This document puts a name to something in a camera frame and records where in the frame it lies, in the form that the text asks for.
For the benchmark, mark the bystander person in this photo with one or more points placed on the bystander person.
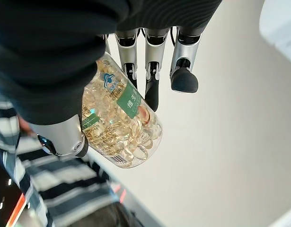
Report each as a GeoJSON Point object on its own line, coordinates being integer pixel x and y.
{"type": "Point", "coordinates": [53, 196]}

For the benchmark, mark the clear bottle yellow capsules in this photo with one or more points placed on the clear bottle yellow capsules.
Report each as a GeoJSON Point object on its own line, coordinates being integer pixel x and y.
{"type": "Point", "coordinates": [117, 123]}

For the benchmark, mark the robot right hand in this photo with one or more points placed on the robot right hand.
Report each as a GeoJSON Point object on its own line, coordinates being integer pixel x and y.
{"type": "Point", "coordinates": [41, 59]}

